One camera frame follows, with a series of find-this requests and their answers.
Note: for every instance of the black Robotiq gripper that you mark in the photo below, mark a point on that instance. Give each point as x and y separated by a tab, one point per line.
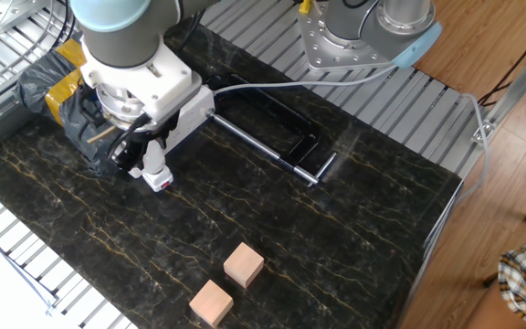
144	137

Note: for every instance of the white plug-in bulb holder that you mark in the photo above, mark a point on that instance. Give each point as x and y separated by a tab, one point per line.
158	179

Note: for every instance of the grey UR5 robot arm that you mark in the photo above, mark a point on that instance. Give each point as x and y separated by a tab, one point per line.
130	45

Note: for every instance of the white power strip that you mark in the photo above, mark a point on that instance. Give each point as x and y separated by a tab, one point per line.
194	114

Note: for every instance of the black wrapped package yellow tape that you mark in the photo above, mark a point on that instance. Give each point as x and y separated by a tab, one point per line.
71	119

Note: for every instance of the light wooden cube block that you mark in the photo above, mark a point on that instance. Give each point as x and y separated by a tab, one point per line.
244	265
210	304

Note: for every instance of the black C-clamp steel screw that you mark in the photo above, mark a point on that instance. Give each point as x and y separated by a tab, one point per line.
306	148

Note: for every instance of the yellow plastic piece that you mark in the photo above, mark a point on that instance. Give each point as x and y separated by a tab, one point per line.
305	6

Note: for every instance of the silver robot mounting plate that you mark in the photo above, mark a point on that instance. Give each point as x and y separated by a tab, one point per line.
336	50

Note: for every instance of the aluminium frame beam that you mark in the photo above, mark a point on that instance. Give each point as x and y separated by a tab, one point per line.
518	87

